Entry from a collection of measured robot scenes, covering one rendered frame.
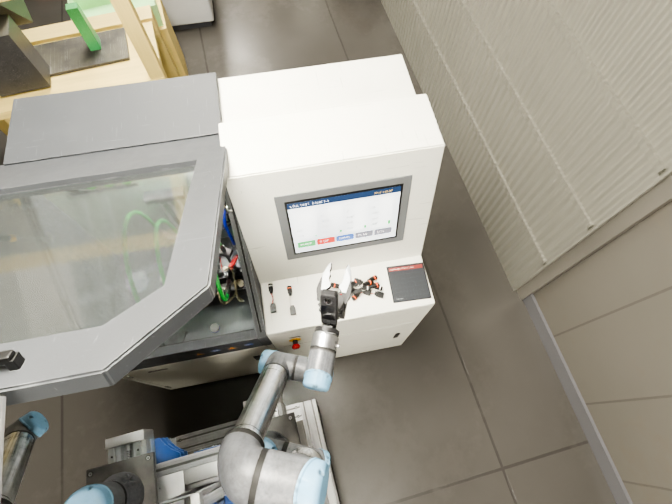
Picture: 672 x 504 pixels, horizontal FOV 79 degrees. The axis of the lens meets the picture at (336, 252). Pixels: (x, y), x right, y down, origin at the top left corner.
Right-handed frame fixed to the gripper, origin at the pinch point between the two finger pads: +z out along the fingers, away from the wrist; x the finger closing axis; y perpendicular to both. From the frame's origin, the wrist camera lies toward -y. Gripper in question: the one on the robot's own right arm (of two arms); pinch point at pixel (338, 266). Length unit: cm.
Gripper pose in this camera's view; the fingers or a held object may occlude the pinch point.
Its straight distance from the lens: 122.3
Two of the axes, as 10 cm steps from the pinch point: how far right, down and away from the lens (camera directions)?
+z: 1.9, -9.0, 3.9
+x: 9.7, 1.2, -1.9
